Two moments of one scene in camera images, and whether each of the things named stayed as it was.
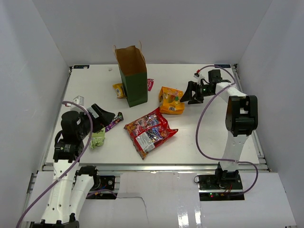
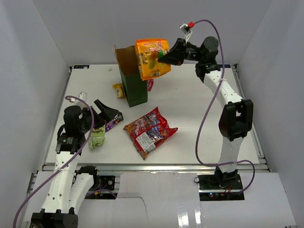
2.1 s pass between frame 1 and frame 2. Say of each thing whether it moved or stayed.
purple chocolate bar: stayed
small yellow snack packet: stayed
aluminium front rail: stayed
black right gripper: moved
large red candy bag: stayed
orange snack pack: moved
